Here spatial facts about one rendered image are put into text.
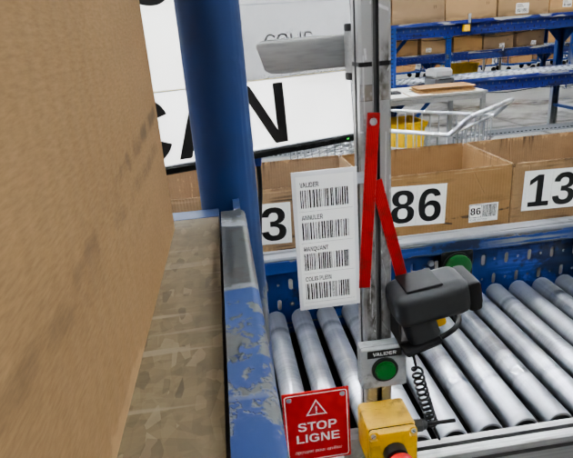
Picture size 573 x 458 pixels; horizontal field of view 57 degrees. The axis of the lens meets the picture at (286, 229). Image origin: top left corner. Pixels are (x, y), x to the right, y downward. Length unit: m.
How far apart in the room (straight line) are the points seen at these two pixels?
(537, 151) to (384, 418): 1.23
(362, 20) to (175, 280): 0.53
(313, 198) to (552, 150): 1.30
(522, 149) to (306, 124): 1.16
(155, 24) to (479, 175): 0.98
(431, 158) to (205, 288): 1.56
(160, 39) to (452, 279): 0.48
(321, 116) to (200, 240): 0.59
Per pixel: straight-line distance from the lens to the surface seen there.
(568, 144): 1.91
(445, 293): 0.72
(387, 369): 0.78
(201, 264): 0.18
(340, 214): 0.69
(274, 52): 0.74
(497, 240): 1.46
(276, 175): 1.59
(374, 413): 0.83
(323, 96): 0.78
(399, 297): 0.71
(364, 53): 0.67
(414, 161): 1.68
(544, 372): 1.20
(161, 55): 0.69
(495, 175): 1.47
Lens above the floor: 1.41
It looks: 21 degrees down
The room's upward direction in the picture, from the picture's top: 4 degrees counter-clockwise
